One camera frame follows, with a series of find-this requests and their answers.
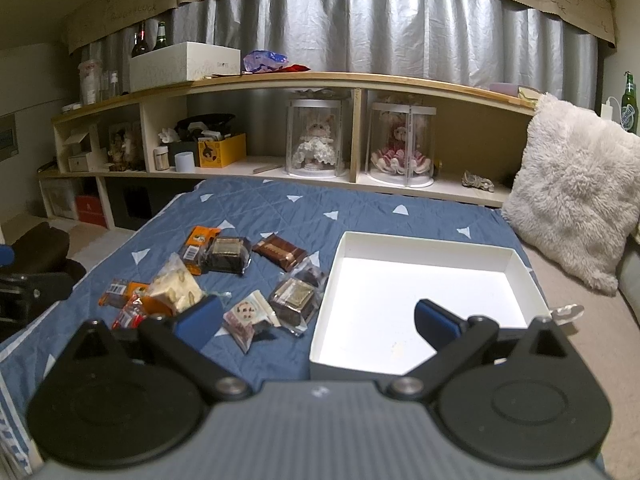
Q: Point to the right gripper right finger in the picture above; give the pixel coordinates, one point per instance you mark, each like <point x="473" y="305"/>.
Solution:
<point x="521" y="398"/>

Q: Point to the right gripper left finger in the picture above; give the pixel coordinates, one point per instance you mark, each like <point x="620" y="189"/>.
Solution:
<point x="119" y="398"/>

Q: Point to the orange snack packet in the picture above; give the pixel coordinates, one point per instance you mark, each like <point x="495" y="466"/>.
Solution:
<point x="119" y="292"/>
<point x="193" y="250"/>

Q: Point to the red snack packet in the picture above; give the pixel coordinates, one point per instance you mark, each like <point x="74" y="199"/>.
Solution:
<point x="132" y="314"/>

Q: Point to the white cracker snack packet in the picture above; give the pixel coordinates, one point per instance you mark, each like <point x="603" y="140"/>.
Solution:
<point x="172" y="290"/>

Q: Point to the cookie print snack packet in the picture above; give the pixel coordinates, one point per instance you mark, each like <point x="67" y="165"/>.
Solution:
<point x="249" y="317"/>

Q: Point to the brown chocolate snack packet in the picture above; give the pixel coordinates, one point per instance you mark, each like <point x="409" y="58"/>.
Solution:
<point x="280" y="252"/>

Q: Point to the red storage box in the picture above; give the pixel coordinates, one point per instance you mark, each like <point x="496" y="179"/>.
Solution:
<point x="89" y="210"/>

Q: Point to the silver foil wrapper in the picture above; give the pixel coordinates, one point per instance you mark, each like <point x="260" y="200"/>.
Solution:
<point x="567" y="314"/>

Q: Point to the wooden bedside shelf unit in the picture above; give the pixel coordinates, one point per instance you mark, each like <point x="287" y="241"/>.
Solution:
<point x="477" y="130"/>

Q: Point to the small glass jar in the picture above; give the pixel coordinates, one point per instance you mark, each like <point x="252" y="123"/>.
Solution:
<point x="161" y="158"/>

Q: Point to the dark cake packet far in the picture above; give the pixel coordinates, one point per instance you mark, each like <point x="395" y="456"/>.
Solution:
<point x="228" y="254"/>

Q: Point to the dark cake packet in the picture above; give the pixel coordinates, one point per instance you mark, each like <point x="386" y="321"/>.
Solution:
<point x="297" y="297"/>
<point x="228" y="254"/>

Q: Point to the white cylinder cup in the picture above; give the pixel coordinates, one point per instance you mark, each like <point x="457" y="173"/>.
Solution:
<point x="184" y="162"/>

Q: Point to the white shallow cardboard box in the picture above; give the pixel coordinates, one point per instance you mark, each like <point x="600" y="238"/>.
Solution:
<point x="365" y="326"/>

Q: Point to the dark cake packet near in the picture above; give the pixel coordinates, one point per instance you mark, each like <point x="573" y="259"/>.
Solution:
<point x="297" y="297"/>

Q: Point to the blue quilted bed cover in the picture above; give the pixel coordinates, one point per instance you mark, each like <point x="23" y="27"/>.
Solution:
<point x="309" y="216"/>

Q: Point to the white fluffy pillow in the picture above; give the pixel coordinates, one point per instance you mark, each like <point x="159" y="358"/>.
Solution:
<point x="576" y="195"/>

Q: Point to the yellow cardboard box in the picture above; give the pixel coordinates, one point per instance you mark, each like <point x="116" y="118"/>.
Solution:
<point x="221" y="153"/>

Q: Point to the small grey trinket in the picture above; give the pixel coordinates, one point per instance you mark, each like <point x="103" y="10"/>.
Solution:
<point x="470" y="180"/>

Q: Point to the dark wine bottle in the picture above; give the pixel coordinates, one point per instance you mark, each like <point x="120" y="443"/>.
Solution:
<point x="140" y="44"/>

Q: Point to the large white box on shelf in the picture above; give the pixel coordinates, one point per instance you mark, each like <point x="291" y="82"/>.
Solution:
<point x="185" y="62"/>

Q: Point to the green bottle on shelf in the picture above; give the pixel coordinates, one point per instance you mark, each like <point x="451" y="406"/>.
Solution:
<point x="161" y="38"/>

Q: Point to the pink doll display case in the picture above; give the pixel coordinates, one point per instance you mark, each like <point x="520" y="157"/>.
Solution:
<point x="401" y="144"/>

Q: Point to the blue plastic bag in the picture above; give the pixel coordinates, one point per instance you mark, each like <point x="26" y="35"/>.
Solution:
<point x="264" y="61"/>

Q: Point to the green beer bottle right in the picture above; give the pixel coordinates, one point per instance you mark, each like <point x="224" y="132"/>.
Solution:
<point x="629" y="112"/>

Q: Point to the white rabbit doll display case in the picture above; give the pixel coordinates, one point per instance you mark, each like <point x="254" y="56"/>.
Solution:
<point x="314" y="138"/>

